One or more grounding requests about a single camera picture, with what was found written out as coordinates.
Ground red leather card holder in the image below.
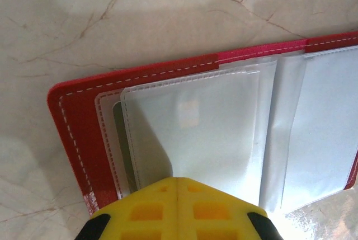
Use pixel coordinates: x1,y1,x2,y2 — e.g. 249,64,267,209
46,30,358,218

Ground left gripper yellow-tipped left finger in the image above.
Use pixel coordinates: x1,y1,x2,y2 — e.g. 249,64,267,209
75,177,178,240

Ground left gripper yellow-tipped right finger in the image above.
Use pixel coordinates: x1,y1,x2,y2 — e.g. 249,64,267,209
177,177,285,240

